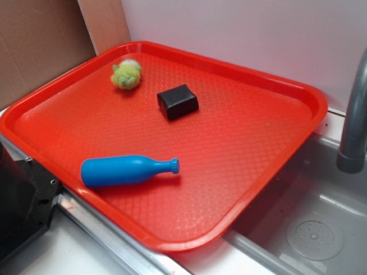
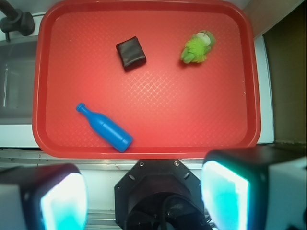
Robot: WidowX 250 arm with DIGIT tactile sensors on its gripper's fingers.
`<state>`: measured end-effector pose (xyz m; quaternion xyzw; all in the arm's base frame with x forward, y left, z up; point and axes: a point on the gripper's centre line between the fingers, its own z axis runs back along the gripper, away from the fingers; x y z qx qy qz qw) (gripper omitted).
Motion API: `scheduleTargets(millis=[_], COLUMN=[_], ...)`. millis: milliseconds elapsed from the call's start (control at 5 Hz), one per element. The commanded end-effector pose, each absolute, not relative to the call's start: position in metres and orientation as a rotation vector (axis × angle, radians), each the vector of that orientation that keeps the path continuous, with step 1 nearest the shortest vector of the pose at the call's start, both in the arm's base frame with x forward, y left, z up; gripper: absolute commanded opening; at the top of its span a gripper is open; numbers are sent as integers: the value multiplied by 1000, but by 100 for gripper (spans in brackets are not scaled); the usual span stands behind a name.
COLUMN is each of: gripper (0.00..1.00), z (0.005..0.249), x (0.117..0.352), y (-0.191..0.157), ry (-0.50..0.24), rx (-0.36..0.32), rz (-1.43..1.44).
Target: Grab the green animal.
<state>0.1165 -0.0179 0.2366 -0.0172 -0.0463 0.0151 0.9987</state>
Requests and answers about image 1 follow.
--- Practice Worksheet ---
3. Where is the grey faucet spout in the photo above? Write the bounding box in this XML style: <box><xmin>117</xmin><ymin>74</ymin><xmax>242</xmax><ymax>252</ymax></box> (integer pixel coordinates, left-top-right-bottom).
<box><xmin>337</xmin><ymin>52</ymin><xmax>366</xmax><ymax>174</ymax></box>

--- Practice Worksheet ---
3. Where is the green plush animal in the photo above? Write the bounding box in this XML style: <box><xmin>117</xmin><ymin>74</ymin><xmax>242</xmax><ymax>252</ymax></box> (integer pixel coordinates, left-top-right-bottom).
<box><xmin>110</xmin><ymin>58</ymin><xmax>142</xmax><ymax>91</ymax></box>

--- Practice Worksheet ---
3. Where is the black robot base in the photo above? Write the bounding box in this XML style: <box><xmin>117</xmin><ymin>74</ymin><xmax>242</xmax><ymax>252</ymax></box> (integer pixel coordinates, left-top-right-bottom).
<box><xmin>1</xmin><ymin>145</ymin><xmax>60</xmax><ymax>265</ymax></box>

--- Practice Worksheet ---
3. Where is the black rectangular block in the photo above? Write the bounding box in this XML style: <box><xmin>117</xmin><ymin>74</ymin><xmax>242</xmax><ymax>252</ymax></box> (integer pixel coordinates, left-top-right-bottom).
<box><xmin>157</xmin><ymin>84</ymin><xmax>199</xmax><ymax>120</ymax></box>

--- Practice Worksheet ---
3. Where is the brown cardboard panel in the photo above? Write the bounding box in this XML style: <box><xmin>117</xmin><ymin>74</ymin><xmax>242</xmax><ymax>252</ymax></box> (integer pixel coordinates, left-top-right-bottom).
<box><xmin>1</xmin><ymin>1</ymin><xmax>130</xmax><ymax>109</ymax></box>

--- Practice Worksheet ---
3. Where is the red plastic tray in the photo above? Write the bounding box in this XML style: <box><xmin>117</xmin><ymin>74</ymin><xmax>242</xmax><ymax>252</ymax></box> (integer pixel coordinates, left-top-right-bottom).
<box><xmin>1</xmin><ymin>41</ymin><xmax>327</xmax><ymax>253</ymax></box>

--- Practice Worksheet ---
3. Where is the grey toy sink basin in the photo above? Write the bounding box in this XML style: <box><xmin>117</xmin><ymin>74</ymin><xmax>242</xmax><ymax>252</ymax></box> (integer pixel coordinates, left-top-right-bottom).
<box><xmin>171</xmin><ymin>132</ymin><xmax>367</xmax><ymax>275</ymax></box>

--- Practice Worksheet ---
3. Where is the blue plastic bottle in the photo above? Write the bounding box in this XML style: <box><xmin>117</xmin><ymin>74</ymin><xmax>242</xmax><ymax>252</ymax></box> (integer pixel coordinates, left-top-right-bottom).
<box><xmin>81</xmin><ymin>155</ymin><xmax>180</xmax><ymax>188</ymax></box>

